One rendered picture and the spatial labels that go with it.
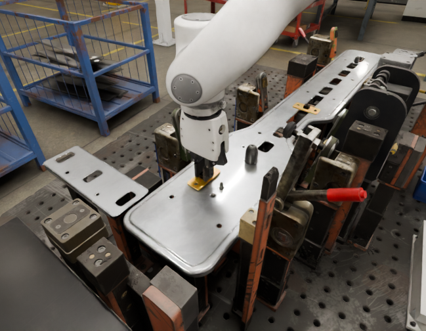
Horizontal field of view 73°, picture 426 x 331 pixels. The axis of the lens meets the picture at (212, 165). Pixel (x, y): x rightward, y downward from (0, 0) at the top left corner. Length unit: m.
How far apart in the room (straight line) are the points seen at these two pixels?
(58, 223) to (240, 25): 0.43
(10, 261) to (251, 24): 0.52
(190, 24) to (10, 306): 0.49
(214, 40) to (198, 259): 0.36
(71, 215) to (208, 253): 0.25
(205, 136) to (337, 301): 0.57
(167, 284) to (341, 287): 0.68
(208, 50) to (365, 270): 0.77
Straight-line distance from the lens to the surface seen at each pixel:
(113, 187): 0.69
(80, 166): 0.78
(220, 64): 0.40
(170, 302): 0.28
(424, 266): 0.96
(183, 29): 0.48
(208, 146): 0.57
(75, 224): 0.56
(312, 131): 0.47
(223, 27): 0.41
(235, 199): 0.63
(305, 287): 0.89
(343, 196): 0.49
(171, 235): 0.57
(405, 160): 0.79
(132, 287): 0.53
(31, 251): 0.59
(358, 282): 0.94
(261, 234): 0.47
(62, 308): 0.51
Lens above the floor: 1.45
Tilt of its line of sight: 40 degrees down
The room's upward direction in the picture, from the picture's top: straight up
